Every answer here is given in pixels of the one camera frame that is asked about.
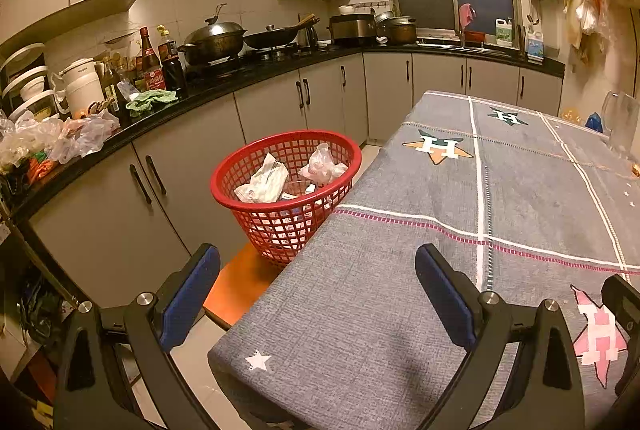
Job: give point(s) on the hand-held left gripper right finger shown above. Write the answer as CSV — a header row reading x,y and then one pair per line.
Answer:
x,y
447,300

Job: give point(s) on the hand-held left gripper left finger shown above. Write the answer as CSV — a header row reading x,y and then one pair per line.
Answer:
x,y
192,295

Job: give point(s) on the red plastic basket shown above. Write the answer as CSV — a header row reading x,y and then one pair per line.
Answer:
x,y
216,190

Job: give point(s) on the white red pouch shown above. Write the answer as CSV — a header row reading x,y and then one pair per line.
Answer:
x,y
265,182

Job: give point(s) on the white plastic bag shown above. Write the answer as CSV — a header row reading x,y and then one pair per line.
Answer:
x,y
322,167

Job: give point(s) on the orange stool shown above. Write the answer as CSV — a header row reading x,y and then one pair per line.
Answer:
x,y
240,280

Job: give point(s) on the grey patterned tablecloth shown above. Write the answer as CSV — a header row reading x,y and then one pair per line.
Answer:
x,y
400,170

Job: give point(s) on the orange peel piece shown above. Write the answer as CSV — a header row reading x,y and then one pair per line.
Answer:
x,y
634,170

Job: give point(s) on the beige base cabinets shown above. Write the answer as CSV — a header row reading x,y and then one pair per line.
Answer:
x,y
200,150

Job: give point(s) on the dark cluttered rack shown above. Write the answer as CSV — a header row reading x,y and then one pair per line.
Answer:
x,y
30,310

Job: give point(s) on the small blue object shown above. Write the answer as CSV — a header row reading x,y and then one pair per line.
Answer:
x,y
594,122

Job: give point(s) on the clear glass mug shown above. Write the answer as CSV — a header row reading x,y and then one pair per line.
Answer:
x,y
622,120

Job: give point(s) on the green cloth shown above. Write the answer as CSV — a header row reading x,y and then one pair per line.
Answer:
x,y
150,102

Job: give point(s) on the black kitchen countertop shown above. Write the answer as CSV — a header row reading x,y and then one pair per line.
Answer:
x,y
200,97

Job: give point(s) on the pile of plastic bags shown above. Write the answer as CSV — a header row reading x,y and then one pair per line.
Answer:
x,y
75,135

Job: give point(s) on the yellow plastic packet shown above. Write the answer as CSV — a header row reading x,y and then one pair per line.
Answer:
x,y
572,115

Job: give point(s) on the small condiment bottles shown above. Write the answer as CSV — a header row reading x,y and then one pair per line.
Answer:
x,y
114,90

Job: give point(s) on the dark sauce bottle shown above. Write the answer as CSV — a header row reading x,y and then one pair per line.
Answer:
x,y
172,70

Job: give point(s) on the red label sauce bottle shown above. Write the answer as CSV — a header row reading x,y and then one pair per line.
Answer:
x,y
152,70

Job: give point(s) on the lidded steel wok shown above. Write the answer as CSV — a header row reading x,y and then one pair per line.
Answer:
x,y
212,40

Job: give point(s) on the red sink basin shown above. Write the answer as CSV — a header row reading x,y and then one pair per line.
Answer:
x,y
474,37

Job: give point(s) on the black wok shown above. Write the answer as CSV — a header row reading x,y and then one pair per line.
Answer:
x,y
270,37

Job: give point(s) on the blue label detergent bottle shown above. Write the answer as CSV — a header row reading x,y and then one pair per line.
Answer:
x,y
535,45

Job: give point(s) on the chopstick holder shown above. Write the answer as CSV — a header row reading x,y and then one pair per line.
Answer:
x,y
522,40

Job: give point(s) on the green label detergent bottle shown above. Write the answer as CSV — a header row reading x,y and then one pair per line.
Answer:
x,y
504,35

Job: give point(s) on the brown pot with lid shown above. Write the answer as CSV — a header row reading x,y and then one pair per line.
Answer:
x,y
397,30

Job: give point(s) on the pink cloth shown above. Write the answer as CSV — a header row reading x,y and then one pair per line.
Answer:
x,y
467,16

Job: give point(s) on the silver electric cooker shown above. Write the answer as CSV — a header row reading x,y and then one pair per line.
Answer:
x,y
352,30

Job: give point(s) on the white bowl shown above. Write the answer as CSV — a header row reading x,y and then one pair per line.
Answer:
x,y
347,10

